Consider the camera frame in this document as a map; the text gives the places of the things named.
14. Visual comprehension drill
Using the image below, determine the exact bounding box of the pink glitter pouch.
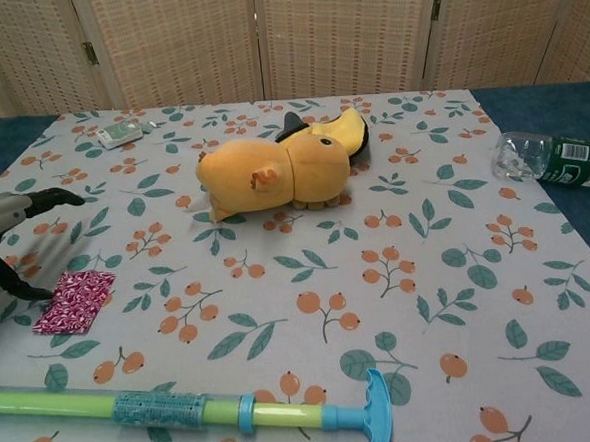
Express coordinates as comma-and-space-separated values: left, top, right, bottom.
30, 268, 120, 337

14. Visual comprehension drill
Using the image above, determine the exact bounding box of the small green white box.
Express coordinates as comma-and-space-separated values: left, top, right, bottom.
96, 120, 144, 152

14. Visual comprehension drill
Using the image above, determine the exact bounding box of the green blue toy water pump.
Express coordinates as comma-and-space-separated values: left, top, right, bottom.
0, 358, 396, 442

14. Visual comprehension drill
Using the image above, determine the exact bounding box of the bamboo folding screen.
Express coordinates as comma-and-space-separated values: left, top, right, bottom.
0, 0, 590, 128

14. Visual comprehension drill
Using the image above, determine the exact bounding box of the yellow plush duck toy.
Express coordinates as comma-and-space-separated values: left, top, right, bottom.
178, 119, 356, 225

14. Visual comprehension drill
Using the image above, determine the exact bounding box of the floral print tablecloth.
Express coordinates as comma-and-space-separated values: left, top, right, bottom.
0, 80, 590, 442

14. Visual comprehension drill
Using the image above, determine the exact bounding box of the clear plastic water bottle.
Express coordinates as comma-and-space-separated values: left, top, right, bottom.
489, 126, 590, 196

